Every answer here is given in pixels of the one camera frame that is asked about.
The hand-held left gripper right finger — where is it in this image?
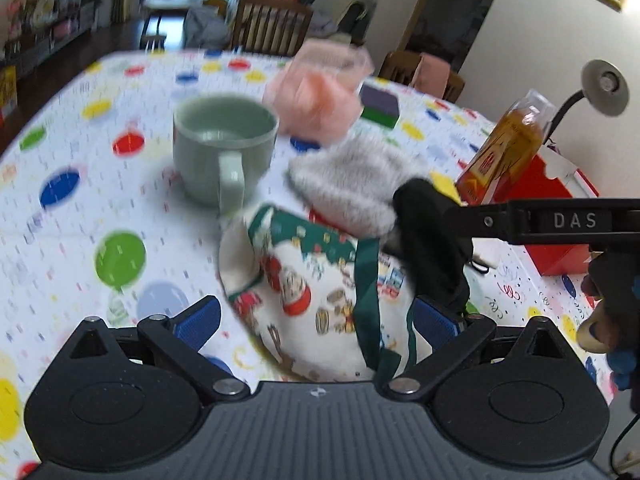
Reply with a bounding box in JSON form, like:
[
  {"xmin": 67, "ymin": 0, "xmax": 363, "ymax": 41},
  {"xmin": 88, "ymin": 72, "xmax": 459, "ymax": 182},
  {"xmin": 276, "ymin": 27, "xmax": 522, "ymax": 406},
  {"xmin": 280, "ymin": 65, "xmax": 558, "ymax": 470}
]
[{"xmin": 375, "ymin": 295, "xmax": 566, "ymax": 403}]

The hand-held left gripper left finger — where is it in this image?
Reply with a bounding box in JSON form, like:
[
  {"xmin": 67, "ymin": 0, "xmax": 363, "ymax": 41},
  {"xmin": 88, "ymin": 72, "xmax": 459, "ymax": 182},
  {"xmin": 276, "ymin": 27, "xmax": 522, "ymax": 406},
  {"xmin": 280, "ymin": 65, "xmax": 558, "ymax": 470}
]
[{"xmin": 65, "ymin": 295, "xmax": 252, "ymax": 405}]

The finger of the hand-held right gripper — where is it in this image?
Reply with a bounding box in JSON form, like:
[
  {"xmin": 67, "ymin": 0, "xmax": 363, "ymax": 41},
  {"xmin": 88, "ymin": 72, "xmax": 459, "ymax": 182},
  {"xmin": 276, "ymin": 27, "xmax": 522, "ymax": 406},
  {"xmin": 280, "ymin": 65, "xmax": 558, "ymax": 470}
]
[{"xmin": 442, "ymin": 198, "xmax": 640, "ymax": 247}]

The red cardboard box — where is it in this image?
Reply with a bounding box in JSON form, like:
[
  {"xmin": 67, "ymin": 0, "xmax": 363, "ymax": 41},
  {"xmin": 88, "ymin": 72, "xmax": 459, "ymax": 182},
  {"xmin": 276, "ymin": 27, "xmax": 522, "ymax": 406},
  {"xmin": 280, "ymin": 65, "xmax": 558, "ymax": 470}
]
[{"xmin": 492, "ymin": 145, "xmax": 601, "ymax": 277}]

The black cloth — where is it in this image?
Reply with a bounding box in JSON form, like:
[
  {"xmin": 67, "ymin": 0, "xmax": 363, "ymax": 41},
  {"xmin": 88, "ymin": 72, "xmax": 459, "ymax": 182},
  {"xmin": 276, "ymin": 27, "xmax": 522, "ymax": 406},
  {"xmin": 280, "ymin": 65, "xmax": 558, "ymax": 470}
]
[{"xmin": 392, "ymin": 177, "xmax": 473, "ymax": 318}]

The christmas print cloth bag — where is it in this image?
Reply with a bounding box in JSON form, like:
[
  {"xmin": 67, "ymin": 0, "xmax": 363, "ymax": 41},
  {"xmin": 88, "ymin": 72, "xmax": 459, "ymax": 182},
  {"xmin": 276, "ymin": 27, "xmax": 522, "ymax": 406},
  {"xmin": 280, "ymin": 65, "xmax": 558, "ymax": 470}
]
[{"xmin": 218, "ymin": 203, "xmax": 461, "ymax": 381}]

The pink mesh bath pouf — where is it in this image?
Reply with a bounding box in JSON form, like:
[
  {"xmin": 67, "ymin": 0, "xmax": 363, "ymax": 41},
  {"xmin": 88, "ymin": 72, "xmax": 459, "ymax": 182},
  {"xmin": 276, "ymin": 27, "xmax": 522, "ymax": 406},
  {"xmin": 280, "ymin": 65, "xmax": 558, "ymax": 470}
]
[{"xmin": 262, "ymin": 67, "xmax": 363, "ymax": 141}]

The person's right hand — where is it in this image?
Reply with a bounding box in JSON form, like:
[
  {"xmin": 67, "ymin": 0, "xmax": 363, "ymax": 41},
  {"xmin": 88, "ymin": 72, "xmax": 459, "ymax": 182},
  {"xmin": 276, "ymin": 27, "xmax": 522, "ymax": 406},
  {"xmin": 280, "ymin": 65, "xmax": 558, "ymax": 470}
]
[{"xmin": 576, "ymin": 270, "xmax": 640, "ymax": 392}]

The orange liquid bottle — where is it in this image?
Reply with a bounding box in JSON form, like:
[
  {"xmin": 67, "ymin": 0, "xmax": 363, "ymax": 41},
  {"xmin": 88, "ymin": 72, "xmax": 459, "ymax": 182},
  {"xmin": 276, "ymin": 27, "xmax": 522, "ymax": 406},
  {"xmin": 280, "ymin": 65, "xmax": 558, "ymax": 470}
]
[{"xmin": 456, "ymin": 89, "xmax": 557, "ymax": 206}]

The silver desk lamp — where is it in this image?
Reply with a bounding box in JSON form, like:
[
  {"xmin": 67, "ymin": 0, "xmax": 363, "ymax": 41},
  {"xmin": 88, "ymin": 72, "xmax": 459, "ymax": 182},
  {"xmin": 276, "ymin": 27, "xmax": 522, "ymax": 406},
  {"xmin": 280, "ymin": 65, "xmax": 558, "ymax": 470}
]
[{"xmin": 542, "ymin": 59, "xmax": 630, "ymax": 148}]

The pale green mug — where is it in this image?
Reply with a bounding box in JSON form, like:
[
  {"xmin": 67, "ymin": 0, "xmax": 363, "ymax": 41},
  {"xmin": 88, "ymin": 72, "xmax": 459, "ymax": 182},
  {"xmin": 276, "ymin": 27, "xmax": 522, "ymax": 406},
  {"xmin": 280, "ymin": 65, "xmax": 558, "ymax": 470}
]
[{"xmin": 172, "ymin": 95, "xmax": 279, "ymax": 211}]

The grey fluffy cloth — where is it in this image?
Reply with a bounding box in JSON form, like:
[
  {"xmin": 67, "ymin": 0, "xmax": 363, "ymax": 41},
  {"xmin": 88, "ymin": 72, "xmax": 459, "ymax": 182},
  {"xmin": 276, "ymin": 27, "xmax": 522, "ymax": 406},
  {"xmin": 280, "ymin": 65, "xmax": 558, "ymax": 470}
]
[{"xmin": 289, "ymin": 135, "xmax": 436, "ymax": 237}]

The pink towel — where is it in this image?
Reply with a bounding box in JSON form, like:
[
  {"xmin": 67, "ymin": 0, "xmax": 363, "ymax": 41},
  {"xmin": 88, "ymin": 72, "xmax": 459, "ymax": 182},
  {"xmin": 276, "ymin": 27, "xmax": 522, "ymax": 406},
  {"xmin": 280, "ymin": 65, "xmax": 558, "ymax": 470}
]
[{"xmin": 414, "ymin": 54, "xmax": 451, "ymax": 96}]

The purple and green sponge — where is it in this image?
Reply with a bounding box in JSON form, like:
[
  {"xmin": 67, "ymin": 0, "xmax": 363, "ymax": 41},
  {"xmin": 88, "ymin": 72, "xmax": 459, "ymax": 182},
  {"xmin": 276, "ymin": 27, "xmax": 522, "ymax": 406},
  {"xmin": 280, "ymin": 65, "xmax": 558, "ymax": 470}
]
[{"xmin": 359, "ymin": 84, "xmax": 401, "ymax": 130}]

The wooden chair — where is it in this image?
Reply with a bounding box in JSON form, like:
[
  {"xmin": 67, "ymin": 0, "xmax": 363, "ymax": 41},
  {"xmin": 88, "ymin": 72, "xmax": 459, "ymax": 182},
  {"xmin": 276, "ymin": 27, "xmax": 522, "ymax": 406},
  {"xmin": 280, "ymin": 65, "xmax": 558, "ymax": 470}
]
[
  {"xmin": 231, "ymin": 0, "xmax": 313, "ymax": 57},
  {"xmin": 378, "ymin": 51, "xmax": 466, "ymax": 103}
]

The grey cloth pile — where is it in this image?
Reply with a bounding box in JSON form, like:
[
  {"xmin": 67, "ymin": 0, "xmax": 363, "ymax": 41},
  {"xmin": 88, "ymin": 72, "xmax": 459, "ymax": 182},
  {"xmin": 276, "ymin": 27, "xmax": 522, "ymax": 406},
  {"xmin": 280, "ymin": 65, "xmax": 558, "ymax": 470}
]
[{"xmin": 182, "ymin": 6, "xmax": 232, "ymax": 50}]

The yellow and red box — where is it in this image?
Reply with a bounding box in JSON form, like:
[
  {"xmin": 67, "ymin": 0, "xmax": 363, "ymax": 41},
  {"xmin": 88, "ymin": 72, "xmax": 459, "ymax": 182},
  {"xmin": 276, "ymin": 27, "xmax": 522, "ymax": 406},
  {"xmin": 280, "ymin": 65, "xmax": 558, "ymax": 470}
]
[{"xmin": 0, "ymin": 67, "xmax": 18, "ymax": 128}]

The small white table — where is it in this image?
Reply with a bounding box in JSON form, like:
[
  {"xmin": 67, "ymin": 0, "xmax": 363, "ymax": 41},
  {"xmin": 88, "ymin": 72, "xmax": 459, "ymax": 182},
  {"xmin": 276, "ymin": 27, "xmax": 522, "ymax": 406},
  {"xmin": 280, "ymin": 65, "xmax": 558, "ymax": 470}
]
[{"xmin": 140, "ymin": 0, "xmax": 226, "ymax": 53}]

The cluttered shelf unit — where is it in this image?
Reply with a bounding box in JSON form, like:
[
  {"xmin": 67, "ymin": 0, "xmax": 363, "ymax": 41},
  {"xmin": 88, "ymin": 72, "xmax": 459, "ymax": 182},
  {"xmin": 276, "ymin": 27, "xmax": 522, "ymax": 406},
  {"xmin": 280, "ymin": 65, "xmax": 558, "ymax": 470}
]
[{"xmin": 0, "ymin": 0, "xmax": 101, "ymax": 78}]

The black cable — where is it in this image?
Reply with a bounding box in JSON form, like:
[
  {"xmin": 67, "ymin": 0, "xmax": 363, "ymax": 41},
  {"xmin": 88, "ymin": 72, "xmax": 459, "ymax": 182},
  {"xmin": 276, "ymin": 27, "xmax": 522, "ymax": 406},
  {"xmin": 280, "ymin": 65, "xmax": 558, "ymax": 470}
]
[{"xmin": 611, "ymin": 407, "xmax": 640, "ymax": 476}]

